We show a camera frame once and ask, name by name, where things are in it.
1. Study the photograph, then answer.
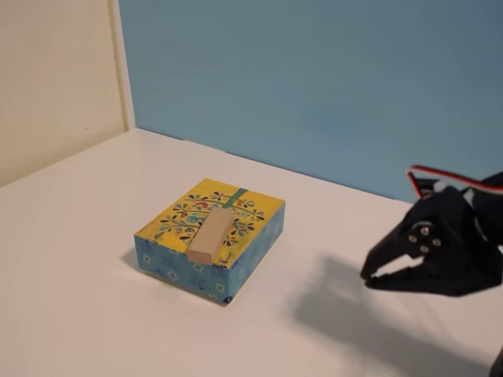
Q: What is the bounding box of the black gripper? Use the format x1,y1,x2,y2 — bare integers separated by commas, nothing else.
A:
360,185,503,298

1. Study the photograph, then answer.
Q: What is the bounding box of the light wooden Jenga block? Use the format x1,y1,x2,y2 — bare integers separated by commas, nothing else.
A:
185,207,237,263

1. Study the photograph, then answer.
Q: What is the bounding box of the floral yellow and teal box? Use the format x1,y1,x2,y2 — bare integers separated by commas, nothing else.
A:
133,178,286,307

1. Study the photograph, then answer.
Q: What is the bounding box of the red white black servo cable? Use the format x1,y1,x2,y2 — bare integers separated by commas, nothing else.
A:
406,164,503,199

